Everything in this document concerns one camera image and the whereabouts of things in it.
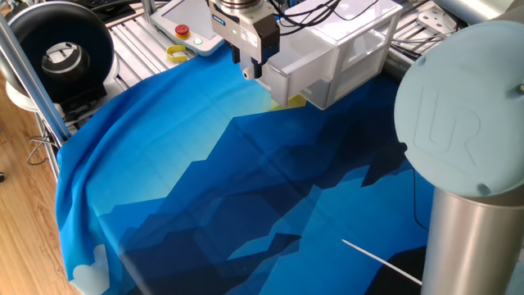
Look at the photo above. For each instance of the grey Schunk gripper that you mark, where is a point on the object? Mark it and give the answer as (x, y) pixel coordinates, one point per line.
(249, 33)

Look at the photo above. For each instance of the white plastic drawer with knob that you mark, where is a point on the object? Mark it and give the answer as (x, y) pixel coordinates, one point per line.
(303, 67)

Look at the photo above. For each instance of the white plastic drawer cabinet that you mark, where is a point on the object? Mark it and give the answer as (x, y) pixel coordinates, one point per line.
(360, 24)

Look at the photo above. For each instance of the aluminium wrist flange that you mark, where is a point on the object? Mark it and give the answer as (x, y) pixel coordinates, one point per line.
(239, 5)

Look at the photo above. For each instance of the yellow U-shaped clip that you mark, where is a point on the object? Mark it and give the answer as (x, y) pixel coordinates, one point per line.
(174, 57)

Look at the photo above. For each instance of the grey teach pendant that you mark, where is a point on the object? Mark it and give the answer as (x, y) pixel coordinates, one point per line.
(184, 16)

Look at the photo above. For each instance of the blue mountain print cloth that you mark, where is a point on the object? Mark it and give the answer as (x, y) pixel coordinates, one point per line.
(184, 143)

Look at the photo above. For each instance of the black flat device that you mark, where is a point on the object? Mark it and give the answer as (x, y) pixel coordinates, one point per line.
(106, 8)

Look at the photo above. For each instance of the aluminium pole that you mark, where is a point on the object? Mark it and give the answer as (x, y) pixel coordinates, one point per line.
(37, 86)

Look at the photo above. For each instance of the aluminium rail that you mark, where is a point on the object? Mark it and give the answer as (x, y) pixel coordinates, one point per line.
(395, 61)

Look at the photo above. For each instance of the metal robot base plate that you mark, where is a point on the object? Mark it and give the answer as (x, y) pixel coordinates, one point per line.
(430, 18)

